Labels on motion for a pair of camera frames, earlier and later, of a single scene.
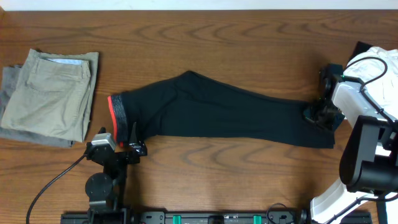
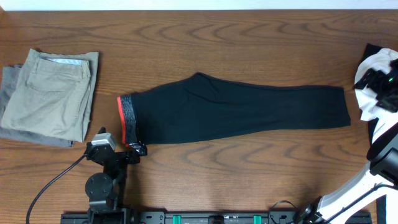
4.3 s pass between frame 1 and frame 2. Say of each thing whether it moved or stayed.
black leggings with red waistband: moved
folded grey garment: stayed
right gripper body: moved
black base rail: stayed
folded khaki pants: stayed
